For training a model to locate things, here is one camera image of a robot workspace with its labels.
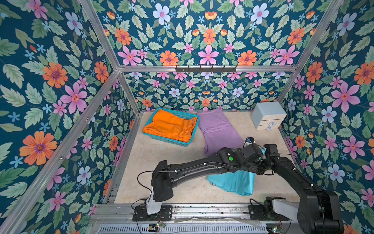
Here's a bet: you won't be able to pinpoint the teal cloth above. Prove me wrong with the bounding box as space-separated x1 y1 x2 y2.
206 147 255 196

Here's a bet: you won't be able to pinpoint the purple cloth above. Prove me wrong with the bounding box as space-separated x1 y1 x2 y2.
197 109 243 156

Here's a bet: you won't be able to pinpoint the teal plastic basket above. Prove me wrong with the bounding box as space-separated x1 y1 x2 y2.
142 108 199 147

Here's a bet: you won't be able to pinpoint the orange pants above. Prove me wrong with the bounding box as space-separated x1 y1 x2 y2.
142 109 198 143

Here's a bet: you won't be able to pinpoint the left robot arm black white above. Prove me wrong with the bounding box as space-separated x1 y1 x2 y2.
146 143 267 215

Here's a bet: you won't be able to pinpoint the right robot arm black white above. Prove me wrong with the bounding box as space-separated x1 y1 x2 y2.
264 144 344 234

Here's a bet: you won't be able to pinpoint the small white drawer cabinet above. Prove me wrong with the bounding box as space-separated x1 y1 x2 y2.
251 101 286 131

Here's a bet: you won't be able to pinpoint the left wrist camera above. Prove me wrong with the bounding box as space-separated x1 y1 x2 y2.
243 136 255 147

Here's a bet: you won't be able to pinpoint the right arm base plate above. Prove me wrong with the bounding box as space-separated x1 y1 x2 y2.
248 204 279 221

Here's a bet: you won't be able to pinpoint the black hook rail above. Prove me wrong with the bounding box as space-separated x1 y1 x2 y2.
175 65 237 73

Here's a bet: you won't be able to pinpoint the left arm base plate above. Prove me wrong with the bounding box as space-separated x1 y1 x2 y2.
132 204 173 222

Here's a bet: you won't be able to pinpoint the aluminium front rail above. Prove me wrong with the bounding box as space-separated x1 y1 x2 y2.
86 202 304 234

